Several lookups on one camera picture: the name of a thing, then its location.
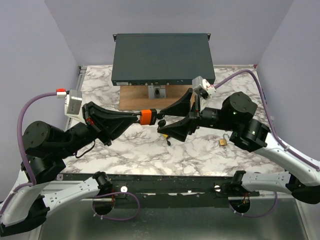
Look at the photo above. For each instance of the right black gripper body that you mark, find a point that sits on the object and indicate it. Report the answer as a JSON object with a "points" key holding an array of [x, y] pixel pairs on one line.
{"points": [[195, 115]]}

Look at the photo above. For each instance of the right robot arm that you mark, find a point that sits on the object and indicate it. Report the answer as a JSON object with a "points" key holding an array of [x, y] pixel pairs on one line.
{"points": [[299, 179]]}

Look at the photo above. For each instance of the brass padlock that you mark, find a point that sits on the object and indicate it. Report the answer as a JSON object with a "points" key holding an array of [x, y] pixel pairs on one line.
{"points": [[223, 142]]}

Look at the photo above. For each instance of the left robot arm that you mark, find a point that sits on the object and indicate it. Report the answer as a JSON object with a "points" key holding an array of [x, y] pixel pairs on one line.
{"points": [[46, 147]]}

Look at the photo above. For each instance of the dark green network switch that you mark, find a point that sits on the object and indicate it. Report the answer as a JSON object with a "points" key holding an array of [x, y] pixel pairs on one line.
{"points": [[145, 59]]}

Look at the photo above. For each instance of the wooden board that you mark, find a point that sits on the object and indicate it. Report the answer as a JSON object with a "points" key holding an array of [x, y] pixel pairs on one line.
{"points": [[133, 98]]}

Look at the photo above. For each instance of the black metal base rail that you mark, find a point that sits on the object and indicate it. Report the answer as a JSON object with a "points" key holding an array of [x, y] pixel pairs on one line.
{"points": [[163, 192]]}

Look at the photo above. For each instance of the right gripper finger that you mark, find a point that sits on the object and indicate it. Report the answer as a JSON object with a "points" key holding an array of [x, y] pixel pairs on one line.
{"points": [[181, 107], [178, 130]]}

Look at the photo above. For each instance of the orange padlock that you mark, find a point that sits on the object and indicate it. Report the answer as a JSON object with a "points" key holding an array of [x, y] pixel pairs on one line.
{"points": [[147, 116]]}

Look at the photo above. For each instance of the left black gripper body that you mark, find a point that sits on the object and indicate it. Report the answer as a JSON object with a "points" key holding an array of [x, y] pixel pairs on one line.
{"points": [[89, 121]]}

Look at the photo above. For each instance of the grey metal lock mount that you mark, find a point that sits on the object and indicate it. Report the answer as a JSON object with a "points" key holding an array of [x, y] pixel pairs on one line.
{"points": [[156, 91]]}

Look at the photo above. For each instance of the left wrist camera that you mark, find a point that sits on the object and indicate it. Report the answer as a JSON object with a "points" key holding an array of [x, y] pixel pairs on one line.
{"points": [[73, 105]]}

